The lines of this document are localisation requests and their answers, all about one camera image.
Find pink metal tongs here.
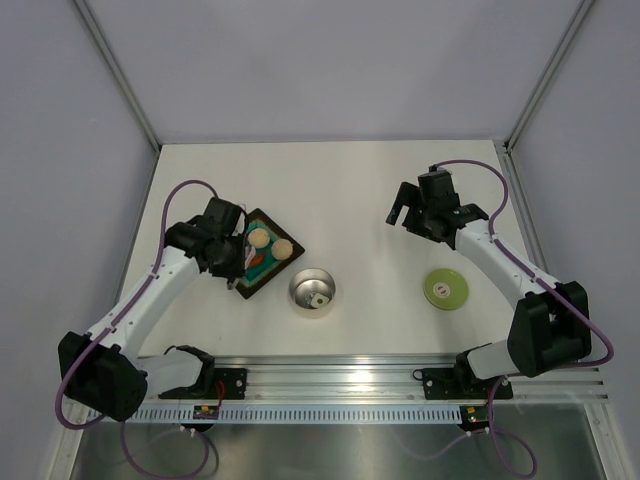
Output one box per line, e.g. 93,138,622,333
226,245,256,290

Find orange shrimp piece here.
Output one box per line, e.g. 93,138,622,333
249,255,265,268

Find steel round bowl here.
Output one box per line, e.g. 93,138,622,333
288,268,337,319

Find sushi roll piece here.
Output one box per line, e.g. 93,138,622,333
309,292,331,309

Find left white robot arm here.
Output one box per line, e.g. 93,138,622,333
56,197,246,422

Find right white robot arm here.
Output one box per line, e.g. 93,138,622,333
386,167,592,396

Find black teal lunch tray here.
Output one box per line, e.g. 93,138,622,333
235,208,305,300

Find beige bun left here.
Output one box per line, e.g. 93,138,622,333
248,228,271,249

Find beige bun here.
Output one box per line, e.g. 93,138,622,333
248,228,271,249
271,238,293,261

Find beige bun right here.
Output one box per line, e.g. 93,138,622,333
271,238,293,261

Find green round lid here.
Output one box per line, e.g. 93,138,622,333
422,268,470,311

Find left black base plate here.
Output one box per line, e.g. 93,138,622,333
158,368,248,400

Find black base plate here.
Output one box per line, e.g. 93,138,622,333
411,367,496,401
158,368,248,400

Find aluminium mounting rail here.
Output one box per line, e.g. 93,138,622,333
216,354,609,404

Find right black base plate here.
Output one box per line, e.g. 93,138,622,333
411,367,496,401

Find white slotted cable duct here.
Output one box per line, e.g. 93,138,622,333
130,404,462,425

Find right aluminium frame post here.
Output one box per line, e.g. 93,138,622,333
504,0,599,155

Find aluminium frame post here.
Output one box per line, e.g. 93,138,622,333
70,0,162,158
504,0,599,155

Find left aluminium frame post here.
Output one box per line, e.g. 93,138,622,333
70,0,162,158

